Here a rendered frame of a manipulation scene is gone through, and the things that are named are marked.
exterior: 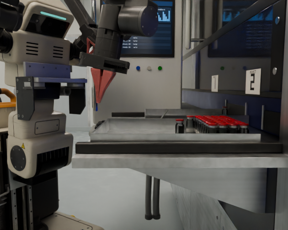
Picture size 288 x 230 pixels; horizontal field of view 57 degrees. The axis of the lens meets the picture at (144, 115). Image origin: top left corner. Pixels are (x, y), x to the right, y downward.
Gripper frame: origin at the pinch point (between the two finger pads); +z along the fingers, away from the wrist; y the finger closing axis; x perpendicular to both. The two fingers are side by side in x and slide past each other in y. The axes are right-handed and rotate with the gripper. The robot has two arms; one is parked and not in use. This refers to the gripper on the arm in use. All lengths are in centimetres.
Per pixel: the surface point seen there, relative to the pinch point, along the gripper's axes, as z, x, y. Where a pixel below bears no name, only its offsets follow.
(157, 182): 54, 98, 31
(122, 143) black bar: 6.6, -8.8, 7.1
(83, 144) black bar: 8.2, -8.8, -0.1
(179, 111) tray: 4, 53, 27
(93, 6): -37, 81, -22
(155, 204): 68, 97, 32
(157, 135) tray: 4.2, -6.7, 13.6
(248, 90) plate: -8.8, 9.1, 35.5
